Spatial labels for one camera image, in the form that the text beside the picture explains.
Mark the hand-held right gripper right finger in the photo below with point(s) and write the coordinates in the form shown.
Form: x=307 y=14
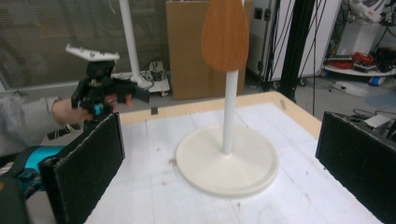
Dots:
x=358 y=168

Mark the tan tape strip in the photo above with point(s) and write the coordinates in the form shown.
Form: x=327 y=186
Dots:
x=283 y=104

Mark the white gridded mat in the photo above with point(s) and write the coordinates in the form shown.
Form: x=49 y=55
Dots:
x=155 y=202

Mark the small blue object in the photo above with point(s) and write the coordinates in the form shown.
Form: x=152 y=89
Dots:
x=377 y=81

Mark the wooden rice spatula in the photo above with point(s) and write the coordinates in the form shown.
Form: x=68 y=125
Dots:
x=224 y=37

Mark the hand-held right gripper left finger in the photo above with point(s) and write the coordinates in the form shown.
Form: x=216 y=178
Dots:
x=87 y=174

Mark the black metal frame post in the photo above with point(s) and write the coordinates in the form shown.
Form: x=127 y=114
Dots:
x=295 y=46

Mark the black tape strip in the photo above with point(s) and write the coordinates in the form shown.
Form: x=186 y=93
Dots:
x=154 y=110

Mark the white cabinet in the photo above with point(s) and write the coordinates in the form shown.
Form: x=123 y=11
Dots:
x=257 y=46

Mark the brown cardboard box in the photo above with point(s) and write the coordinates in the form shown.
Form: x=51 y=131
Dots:
x=183 y=46

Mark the white round table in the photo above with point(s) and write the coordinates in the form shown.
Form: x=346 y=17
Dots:
x=358 y=72

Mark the white pole stand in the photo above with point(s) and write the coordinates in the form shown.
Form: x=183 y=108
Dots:
x=130 y=37

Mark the white hook rack stand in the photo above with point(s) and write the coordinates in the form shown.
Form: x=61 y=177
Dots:
x=227 y=168

